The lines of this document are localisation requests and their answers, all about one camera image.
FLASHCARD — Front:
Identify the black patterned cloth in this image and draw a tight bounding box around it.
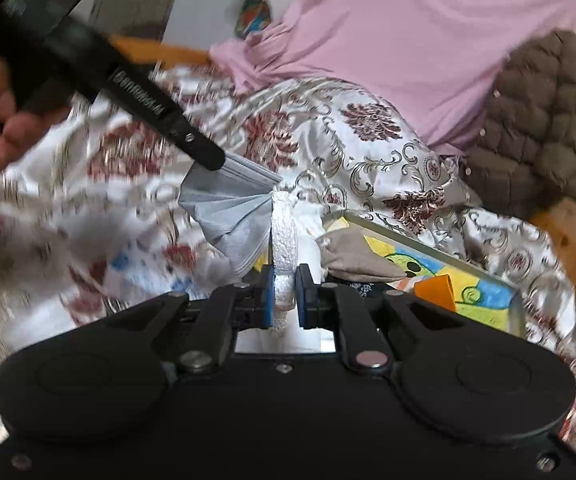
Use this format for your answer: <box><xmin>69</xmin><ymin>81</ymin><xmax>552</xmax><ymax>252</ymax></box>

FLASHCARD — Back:
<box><xmin>350</xmin><ymin>282</ymin><xmax>386</xmax><ymax>300</ymax></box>

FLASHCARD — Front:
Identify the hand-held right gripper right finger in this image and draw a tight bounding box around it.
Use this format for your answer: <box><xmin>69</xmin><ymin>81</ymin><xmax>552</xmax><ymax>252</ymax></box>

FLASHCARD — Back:
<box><xmin>297</xmin><ymin>263</ymin><xmax>451</xmax><ymax>375</ymax></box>

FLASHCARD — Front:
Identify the grey face mask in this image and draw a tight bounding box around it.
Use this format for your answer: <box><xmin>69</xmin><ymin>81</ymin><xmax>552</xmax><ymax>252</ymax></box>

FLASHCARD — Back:
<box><xmin>178</xmin><ymin>152</ymin><xmax>283</xmax><ymax>277</ymax></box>

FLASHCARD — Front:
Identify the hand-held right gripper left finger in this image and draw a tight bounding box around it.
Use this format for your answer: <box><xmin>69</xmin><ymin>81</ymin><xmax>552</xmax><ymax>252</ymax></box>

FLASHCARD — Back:
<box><xmin>105</xmin><ymin>264</ymin><xmax>275</xmax><ymax>375</ymax></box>

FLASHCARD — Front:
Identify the brown quilted jacket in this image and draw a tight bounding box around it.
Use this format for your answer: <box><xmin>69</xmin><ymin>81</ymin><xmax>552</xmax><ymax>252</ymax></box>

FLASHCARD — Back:
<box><xmin>460</xmin><ymin>30</ymin><xmax>576</xmax><ymax>221</ymax></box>

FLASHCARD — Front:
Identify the grey tray with colourful print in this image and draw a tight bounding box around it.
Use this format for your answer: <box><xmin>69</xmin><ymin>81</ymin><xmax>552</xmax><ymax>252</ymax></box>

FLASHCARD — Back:
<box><xmin>318</xmin><ymin>210</ymin><xmax>527</xmax><ymax>342</ymax></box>

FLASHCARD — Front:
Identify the person's left hand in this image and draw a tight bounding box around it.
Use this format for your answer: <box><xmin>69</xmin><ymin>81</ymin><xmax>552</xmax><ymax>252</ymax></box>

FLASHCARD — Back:
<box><xmin>0</xmin><ymin>30</ymin><xmax>71</xmax><ymax>172</ymax></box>

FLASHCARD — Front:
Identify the beige drawstring pouch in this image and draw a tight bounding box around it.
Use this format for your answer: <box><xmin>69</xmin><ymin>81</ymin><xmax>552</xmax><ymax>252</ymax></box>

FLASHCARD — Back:
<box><xmin>317</xmin><ymin>230</ymin><xmax>409</xmax><ymax>282</ymax></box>

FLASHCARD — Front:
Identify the floral satin blanket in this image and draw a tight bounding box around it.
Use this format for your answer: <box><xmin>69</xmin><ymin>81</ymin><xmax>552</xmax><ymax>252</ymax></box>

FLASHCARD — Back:
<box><xmin>0</xmin><ymin>67</ymin><xmax>576</xmax><ymax>466</ymax></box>

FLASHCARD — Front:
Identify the pink sheet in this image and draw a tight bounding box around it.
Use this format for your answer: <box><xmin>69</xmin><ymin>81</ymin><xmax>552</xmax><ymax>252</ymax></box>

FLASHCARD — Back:
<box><xmin>209</xmin><ymin>0</ymin><xmax>576</xmax><ymax>156</ymax></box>

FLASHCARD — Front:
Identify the wooden bed frame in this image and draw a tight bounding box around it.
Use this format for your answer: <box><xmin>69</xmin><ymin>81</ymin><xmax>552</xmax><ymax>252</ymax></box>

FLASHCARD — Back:
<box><xmin>110</xmin><ymin>35</ymin><xmax>576</xmax><ymax>321</ymax></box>

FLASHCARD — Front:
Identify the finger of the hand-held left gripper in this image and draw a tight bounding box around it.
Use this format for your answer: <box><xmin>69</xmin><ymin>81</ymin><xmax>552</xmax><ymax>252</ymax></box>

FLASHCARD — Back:
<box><xmin>165</xmin><ymin>112</ymin><xmax>227</xmax><ymax>172</ymax></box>

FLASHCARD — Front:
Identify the white paper packet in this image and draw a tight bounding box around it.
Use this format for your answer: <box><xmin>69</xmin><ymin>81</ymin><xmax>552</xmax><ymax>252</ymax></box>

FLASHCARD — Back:
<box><xmin>235</xmin><ymin>240</ymin><xmax>329</xmax><ymax>353</ymax></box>

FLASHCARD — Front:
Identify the orange plastic cup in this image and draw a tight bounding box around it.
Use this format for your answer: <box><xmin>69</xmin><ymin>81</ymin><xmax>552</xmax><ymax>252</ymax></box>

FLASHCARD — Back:
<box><xmin>414</xmin><ymin>274</ymin><xmax>456</xmax><ymax>312</ymax></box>

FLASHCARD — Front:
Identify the white tissue pack blue print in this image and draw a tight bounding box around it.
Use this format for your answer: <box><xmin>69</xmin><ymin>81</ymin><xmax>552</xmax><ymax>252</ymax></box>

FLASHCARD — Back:
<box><xmin>108</xmin><ymin>247</ymin><xmax>199</xmax><ymax>301</ymax></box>

